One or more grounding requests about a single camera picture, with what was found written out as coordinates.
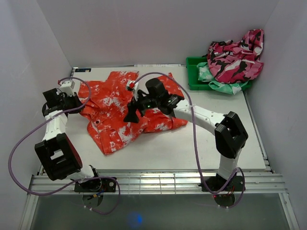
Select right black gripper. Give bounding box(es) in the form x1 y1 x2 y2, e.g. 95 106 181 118
123 89 160 123

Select orange white tie-dye trousers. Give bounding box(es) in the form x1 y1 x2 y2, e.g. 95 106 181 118
78 71 188 155

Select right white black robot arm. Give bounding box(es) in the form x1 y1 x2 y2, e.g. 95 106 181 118
124 78 248 190

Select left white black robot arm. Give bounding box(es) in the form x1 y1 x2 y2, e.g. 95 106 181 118
35 86 102 192

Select blue label sticker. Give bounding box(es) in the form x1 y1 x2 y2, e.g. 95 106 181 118
74 68 92 72

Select green plastic bin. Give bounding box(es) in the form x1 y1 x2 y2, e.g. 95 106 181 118
186 56 253 92

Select mint green white garment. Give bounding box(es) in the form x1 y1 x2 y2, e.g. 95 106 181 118
197 62 251 95

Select pink camouflage garment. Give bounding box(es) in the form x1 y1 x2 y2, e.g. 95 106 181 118
207 29 264 84

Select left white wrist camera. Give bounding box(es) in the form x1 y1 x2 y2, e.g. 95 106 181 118
59 80 75 97

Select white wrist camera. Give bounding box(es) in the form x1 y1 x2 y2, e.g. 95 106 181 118
126 80 139 101
59 80 75 97

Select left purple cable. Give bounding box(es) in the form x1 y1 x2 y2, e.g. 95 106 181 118
8 77 121 215

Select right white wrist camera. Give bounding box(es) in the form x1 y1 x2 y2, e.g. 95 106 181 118
126 80 139 101

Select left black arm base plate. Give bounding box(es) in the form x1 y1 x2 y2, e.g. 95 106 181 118
74 177 117 193

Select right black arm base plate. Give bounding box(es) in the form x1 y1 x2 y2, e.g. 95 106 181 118
205 175 243 192

